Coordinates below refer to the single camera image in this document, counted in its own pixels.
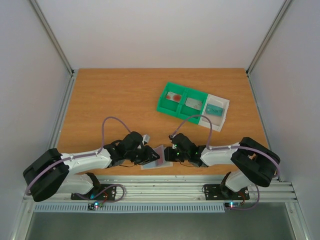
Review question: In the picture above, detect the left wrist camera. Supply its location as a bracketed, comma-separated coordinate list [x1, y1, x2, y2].
[142, 134, 150, 145]

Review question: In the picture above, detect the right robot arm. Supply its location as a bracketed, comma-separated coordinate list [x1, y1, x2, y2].
[164, 133, 281, 200]

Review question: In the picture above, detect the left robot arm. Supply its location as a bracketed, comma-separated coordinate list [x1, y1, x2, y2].
[22, 131, 161, 202]

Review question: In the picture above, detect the right small circuit board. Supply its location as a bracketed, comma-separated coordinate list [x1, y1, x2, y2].
[224, 201, 243, 209]

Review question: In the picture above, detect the aluminium frame post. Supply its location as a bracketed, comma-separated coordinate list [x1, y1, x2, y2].
[28, 0, 75, 78]
[245, 0, 293, 77]

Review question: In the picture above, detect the slotted grey cable duct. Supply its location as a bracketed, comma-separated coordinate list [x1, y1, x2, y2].
[34, 202, 225, 214]

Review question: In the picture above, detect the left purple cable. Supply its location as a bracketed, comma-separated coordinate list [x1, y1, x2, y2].
[26, 116, 132, 196]

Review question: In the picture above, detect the aluminium front rail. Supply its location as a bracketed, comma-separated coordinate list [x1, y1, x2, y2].
[23, 174, 298, 204]

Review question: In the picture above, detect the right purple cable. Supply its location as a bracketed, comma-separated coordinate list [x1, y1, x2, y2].
[171, 114, 281, 173]

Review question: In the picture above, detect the green two-compartment bin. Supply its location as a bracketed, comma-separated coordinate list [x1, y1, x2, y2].
[156, 82, 209, 120]

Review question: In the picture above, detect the left small circuit board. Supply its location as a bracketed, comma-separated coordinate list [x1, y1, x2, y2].
[87, 202, 104, 211]

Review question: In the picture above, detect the teal credit card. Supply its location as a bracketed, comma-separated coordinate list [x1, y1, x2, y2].
[205, 103, 224, 117]

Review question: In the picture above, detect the right aluminium frame post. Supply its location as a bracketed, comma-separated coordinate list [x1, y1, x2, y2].
[245, 0, 293, 77]

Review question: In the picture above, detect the grey card in bin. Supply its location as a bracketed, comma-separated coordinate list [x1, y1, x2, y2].
[185, 97, 202, 109]

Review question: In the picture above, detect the beige leather card holder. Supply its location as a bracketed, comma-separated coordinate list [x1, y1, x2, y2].
[140, 145, 173, 170]

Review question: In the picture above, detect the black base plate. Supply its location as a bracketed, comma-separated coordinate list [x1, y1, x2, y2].
[201, 184, 250, 201]
[70, 184, 117, 201]

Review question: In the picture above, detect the purple cable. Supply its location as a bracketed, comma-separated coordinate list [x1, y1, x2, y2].
[171, 114, 281, 173]
[26, 116, 132, 196]

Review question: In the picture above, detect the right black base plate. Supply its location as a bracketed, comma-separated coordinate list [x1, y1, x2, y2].
[201, 184, 250, 201]

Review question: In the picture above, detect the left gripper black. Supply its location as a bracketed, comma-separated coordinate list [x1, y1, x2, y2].
[125, 145, 160, 166]

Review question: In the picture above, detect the card with red circles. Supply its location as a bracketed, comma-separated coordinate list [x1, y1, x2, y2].
[165, 91, 182, 103]

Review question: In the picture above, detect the white translucent bin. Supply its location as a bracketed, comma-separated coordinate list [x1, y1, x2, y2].
[198, 94, 230, 132]

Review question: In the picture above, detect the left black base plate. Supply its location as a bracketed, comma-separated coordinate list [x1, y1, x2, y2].
[70, 184, 117, 201]

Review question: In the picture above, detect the left aluminium frame post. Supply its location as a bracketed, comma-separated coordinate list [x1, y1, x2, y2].
[28, 0, 75, 78]

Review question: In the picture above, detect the small circuit board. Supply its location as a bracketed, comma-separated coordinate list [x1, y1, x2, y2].
[224, 201, 243, 209]
[87, 202, 104, 211]

